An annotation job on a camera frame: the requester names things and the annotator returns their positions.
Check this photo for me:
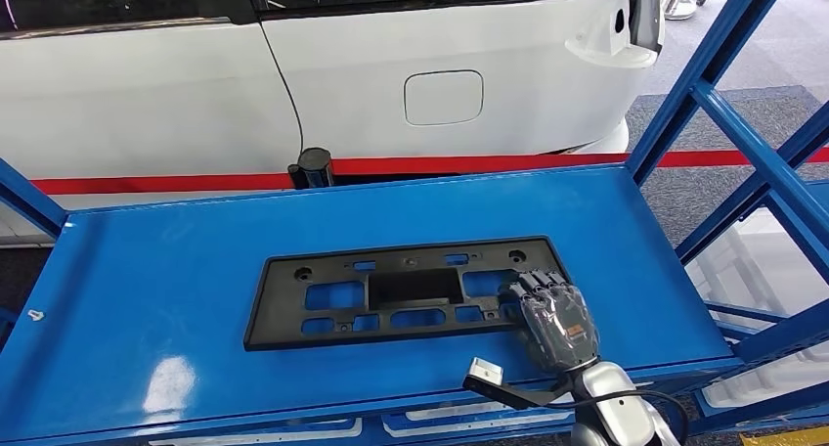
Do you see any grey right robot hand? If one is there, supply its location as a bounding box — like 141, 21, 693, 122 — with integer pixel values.
507, 269, 601, 373

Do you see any black plastic plate bracket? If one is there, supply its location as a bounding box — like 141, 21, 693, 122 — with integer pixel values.
242, 236, 575, 353

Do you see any white car body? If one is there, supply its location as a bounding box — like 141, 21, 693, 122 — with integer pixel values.
0, 0, 669, 246

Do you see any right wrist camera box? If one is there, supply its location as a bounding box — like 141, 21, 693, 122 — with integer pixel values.
461, 356, 575, 411

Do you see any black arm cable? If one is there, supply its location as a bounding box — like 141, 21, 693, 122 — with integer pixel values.
546, 386, 692, 446

